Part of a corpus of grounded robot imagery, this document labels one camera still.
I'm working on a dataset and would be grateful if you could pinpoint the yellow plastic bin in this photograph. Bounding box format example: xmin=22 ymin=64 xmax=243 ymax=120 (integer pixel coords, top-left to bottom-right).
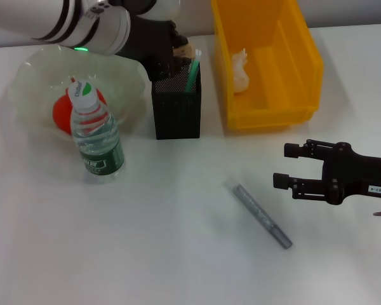
xmin=210 ymin=0 xmax=324 ymax=131

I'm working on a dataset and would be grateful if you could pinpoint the white paper ball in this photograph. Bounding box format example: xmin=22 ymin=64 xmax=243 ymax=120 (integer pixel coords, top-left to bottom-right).
xmin=231 ymin=48 xmax=251 ymax=93

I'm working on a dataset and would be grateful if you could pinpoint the clear green-label water bottle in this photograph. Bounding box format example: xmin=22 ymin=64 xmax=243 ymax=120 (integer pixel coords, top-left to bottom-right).
xmin=66 ymin=79 xmax=127 ymax=184

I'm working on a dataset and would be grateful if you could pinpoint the black mesh pen holder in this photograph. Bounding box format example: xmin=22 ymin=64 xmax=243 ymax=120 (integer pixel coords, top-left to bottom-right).
xmin=151 ymin=57 xmax=202 ymax=140

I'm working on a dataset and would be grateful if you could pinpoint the orange toy fruit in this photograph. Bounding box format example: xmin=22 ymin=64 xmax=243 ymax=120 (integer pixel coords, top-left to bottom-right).
xmin=53 ymin=76 xmax=108 ymax=136

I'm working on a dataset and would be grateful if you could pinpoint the small tan eraser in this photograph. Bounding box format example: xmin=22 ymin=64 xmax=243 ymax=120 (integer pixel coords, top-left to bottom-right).
xmin=173 ymin=44 xmax=194 ymax=60

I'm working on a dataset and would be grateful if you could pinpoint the wavy green glass fruit plate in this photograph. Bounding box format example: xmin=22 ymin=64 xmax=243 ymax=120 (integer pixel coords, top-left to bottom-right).
xmin=6 ymin=44 xmax=147 ymax=141

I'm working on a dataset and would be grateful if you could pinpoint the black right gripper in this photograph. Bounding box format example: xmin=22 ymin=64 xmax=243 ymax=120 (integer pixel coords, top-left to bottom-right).
xmin=272 ymin=139 xmax=381 ymax=206

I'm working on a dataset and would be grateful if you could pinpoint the left wrist camera housing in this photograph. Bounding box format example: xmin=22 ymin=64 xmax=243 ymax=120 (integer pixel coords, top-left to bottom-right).
xmin=107 ymin=0 xmax=182 ymax=22

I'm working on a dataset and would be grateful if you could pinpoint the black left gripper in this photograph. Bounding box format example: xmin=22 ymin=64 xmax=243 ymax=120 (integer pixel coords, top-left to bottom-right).
xmin=116 ymin=14 xmax=192 ymax=82

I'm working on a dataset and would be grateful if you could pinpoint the mint green utility knife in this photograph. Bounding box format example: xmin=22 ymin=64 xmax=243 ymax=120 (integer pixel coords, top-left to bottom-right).
xmin=184 ymin=48 xmax=203 ymax=94

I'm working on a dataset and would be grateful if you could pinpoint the grey marker pen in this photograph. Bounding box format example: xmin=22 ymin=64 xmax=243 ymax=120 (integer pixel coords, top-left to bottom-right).
xmin=222 ymin=179 xmax=293 ymax=250

